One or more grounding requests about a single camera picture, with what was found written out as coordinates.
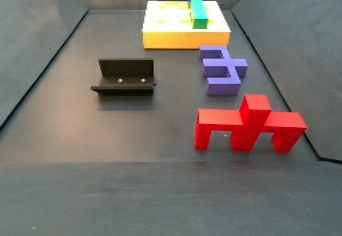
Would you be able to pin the red puzzle block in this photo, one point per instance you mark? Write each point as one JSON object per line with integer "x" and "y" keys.
{"x": 253, "y": 119}

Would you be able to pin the green bar block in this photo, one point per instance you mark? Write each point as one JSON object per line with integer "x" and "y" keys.
{"x": 198, "y": 13}

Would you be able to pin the purple puzzle block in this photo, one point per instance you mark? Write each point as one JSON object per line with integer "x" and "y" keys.
{"x": 222, "y": 70}

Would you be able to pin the yellow puzzle board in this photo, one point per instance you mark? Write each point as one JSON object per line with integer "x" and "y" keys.
{"x": 167, "y": 26}

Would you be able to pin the black angled bracket stand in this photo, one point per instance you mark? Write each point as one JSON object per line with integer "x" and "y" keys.
{"x": 126, "y": 75}

